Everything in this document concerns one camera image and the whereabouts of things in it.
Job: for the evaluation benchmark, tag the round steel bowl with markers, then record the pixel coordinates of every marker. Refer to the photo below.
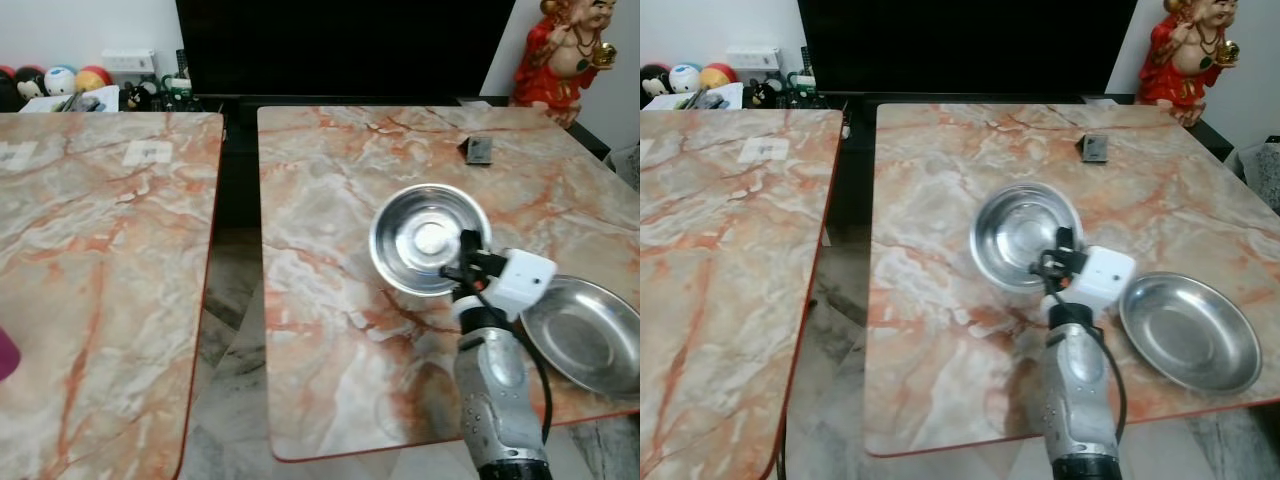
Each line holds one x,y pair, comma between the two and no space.
405,225
1005,225

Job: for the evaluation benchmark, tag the small dark rectangular box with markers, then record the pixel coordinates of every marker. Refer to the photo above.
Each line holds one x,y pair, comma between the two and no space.
478,150
1095,148

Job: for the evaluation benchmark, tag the shallow steel plate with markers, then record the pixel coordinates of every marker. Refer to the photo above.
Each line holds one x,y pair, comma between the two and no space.
1190,335
585,335

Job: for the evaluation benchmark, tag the grey speckled object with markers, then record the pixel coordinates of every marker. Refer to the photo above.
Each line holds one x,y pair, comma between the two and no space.
1260,165
628,167

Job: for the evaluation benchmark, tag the white table sticker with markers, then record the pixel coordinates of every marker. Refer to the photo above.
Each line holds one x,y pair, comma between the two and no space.
645,148
765,150
15,155
148,152

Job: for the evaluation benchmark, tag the red and gold figurine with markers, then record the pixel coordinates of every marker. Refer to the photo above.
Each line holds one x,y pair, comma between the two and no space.
1190,60
560,60

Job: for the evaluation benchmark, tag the black television screen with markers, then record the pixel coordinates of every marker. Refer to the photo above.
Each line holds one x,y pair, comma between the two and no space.
965,45
340,45

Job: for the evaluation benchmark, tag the white and blue toy ball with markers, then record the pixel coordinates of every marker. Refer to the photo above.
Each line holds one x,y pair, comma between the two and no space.
685,76
60,78

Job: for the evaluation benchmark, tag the white paper stack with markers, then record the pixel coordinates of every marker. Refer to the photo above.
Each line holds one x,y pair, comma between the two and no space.
65,102
708,97

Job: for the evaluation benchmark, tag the yellow and red toy ball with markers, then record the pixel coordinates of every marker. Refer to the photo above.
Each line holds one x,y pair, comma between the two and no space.
93,77
717,74

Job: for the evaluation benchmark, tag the black and white toy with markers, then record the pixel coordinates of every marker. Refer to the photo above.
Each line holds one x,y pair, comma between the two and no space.
766,92
140,95

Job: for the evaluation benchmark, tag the magenta object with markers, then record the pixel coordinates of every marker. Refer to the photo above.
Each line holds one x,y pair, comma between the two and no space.
6,355

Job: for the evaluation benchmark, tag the red and black toy ball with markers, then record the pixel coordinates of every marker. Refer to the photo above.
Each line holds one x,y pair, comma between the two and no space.
6,88

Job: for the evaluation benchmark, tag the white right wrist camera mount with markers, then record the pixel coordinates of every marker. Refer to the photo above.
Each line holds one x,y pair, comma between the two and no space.
1108,275
527,280

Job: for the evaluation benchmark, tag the white wall socket strip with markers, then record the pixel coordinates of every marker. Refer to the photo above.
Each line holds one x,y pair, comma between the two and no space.
752,59
130,62

